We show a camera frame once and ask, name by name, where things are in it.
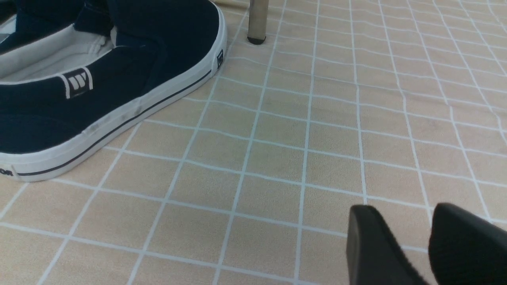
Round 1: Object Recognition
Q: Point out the steel shoe rack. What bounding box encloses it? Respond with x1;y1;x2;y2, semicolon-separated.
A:
247;0;269;45

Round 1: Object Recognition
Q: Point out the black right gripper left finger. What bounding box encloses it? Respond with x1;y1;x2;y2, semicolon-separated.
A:
346;205;428;285

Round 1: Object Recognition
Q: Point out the navy slip-on shoe right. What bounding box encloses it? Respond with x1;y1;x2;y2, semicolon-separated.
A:
0;0;227;182

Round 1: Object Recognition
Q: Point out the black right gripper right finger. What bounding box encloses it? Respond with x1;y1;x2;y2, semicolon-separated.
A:
429;203;507;285

